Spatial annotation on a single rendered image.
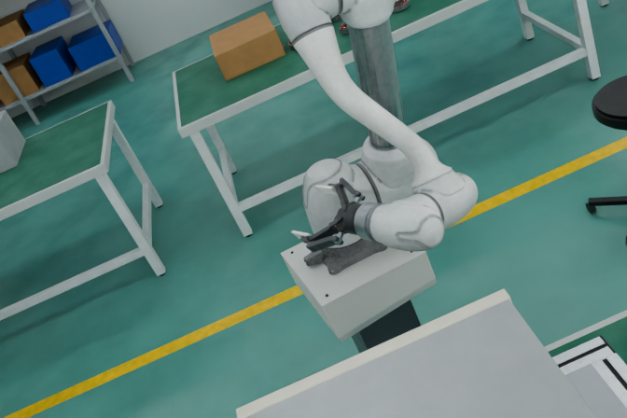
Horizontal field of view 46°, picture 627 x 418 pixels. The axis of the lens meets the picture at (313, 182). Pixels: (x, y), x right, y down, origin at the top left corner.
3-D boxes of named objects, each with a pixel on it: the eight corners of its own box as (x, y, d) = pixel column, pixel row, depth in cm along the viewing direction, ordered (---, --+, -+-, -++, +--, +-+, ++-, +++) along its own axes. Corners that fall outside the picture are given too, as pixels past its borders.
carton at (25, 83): (11, 91, 735) (-5, 66, 721) (44, 76, 735) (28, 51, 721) (5, 105, 700) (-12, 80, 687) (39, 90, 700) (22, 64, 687)
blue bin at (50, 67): (51, 73, 736) (35, 47, 721) (77, 62, 735) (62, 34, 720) (46, 88, 699) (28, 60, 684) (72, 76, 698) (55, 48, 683)
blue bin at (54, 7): (38, 21, 710) (27, 4, 701) (72, 6, 711) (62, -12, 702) (34, 33, 674) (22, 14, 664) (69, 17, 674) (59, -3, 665)
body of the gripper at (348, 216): (367, 243, 174) (341, 238, 181) (382, 213, 176) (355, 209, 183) (348, 228, 169) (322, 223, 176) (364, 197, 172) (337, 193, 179)
